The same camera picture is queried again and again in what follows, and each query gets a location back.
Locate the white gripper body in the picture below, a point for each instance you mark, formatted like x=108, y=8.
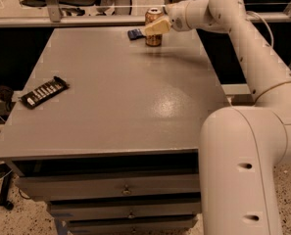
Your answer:
x=176, y=20

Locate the orange LaCroix can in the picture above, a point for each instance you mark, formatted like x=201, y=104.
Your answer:
x=151, y=15

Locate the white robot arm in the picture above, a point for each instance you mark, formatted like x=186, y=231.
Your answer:
x=239, y=146

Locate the blue rxbar blueberry bar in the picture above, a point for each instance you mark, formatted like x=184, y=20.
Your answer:
x=135, y=34

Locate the black snack bar wrapper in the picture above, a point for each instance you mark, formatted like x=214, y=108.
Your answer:
x=44, y=92

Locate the grey drawer cabinet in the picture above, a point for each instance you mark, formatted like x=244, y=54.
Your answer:
x=130, y=110

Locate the middle grey drawer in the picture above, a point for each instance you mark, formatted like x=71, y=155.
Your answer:
x=126, y=209

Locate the grey drawer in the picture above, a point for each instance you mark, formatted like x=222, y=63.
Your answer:
x=125, y=225
x=89, y=186
x=126, y=209

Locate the bottom grey drawer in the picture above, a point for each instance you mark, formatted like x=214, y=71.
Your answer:
x=125, y=225

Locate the top grey drawer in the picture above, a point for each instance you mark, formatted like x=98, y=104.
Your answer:
x=89, y=186

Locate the grey metal rail frame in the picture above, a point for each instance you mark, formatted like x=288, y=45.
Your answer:
x=14, y=14

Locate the black cable clamp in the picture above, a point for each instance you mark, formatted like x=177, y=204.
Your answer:
x=6, y=94

